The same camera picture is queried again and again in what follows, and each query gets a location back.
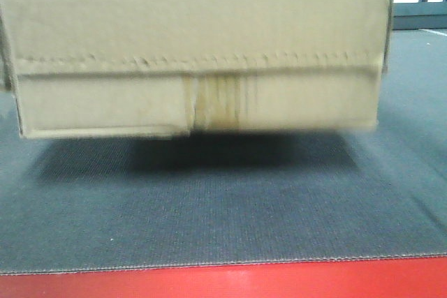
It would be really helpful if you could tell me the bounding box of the dark grey conveyor belt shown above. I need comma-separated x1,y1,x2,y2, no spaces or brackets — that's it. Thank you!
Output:
1,29,446,274

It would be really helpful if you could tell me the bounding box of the brown cardboard carton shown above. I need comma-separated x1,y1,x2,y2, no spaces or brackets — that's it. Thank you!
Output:
1,0,393,138

